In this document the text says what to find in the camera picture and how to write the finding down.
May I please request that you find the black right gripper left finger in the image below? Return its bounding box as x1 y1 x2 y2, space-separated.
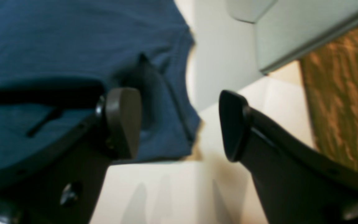
0 87 142 224

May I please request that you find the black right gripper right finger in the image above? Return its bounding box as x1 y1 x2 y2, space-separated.
219 90 358 224

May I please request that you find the dark blue T-shirt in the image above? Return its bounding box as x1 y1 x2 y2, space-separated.
0 0 200 169

